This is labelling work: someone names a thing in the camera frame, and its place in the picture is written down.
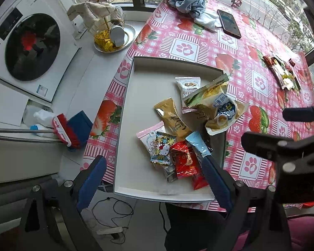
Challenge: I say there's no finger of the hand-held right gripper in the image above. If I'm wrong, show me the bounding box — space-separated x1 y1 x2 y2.
241 132 314 173
282 104 314 123

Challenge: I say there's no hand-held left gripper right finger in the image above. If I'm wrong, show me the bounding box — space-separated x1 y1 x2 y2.
200 155 291 251

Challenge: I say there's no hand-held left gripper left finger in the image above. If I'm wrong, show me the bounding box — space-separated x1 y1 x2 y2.
19 155 108 251

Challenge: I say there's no orange red snack packet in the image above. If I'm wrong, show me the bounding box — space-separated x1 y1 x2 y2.
191 174 209 190

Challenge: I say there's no light blue snack packet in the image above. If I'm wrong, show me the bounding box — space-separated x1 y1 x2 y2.
185 131 213 159

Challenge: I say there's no dark silver snack packet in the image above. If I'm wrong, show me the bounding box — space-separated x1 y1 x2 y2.
164 163 179 183

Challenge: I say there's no large chip bag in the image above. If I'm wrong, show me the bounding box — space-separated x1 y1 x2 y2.
183 74 249 136

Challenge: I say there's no cartoon cat candy packet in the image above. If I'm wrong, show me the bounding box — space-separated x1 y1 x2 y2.
150 131 177 165

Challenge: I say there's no pink white snack packet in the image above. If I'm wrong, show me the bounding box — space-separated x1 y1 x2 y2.
136 122 170 163
175 77 201 114

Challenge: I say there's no gold snack packet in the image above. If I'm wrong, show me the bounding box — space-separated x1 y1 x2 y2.
154 97 193 140

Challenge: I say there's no white rectangular tray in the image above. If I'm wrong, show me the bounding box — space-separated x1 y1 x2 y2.
112 56 227 203

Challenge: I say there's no pile of snack packets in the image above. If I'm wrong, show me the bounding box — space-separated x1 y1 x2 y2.
263 54 302 91

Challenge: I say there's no pink cloth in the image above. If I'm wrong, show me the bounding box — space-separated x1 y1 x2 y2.
288 214 314 251

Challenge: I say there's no white power strip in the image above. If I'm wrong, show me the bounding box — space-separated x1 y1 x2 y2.
97 227 124 237

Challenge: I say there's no red broom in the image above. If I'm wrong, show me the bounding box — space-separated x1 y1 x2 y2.
0 113 80 148

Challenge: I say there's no blue dustpan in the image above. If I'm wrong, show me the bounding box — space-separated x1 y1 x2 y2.
67 110 93 152

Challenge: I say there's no blue capped bottle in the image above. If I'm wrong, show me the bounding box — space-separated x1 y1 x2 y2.
30 125 55 136

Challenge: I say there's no white plastic bottle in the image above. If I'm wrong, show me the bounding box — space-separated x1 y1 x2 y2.
33 109 58 126

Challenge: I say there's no black smartphone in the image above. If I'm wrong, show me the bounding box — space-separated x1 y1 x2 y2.
217 9 242 39

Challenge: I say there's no white board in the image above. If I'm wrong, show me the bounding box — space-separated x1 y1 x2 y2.
0 78 29 127

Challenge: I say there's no pink strawberry print tablecloth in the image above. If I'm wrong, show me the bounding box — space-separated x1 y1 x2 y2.
82 0 314 212

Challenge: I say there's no white tissue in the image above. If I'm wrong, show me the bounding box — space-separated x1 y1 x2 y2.
194 12 223 32

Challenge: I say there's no gold cup rack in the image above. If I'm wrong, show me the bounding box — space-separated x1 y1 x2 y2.
86 0 126 51

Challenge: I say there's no white washing machine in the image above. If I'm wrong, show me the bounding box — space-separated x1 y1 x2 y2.
0 0 81 102

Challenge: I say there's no white cup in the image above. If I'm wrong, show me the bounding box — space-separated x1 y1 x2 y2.
109 26 126 48

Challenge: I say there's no white round tray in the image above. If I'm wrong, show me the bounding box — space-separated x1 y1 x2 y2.
94 22 136 54

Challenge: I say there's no blue cloth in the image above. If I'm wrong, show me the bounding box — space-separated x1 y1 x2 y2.
167 0 207 19

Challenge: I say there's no beige towel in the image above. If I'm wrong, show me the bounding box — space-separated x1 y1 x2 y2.
67 1 122 29

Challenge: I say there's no black cable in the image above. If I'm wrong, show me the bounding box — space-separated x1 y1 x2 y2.
91 197 134 231

